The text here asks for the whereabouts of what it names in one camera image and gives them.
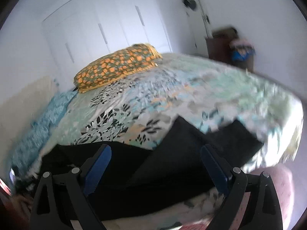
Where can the orange floral pillow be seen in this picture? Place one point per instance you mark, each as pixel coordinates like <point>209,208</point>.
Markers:
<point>116,66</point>

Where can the brown wooden side table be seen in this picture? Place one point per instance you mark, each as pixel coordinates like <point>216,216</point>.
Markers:
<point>219,50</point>

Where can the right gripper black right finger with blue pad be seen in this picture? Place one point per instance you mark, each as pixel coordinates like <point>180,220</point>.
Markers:
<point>263,209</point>

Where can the pile of clothes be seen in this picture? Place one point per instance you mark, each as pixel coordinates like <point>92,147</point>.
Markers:
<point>241,49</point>

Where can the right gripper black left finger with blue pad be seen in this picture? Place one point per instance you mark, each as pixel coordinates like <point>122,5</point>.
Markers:
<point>61,198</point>

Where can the floral leaf-print bedsheet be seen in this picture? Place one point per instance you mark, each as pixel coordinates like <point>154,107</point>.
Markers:
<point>140,109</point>

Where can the black pants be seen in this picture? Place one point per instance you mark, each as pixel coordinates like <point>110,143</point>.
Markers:
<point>138,182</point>

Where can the pink floral clothing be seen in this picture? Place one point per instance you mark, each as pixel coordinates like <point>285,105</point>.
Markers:
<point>284,186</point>

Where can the white door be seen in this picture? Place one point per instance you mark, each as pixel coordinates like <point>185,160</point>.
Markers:
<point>200,27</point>

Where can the white wardrobe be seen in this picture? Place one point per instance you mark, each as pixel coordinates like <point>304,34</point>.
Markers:
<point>81,31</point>

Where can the teal patterned blanket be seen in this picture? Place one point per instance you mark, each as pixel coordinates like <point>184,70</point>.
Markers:
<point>27,149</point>

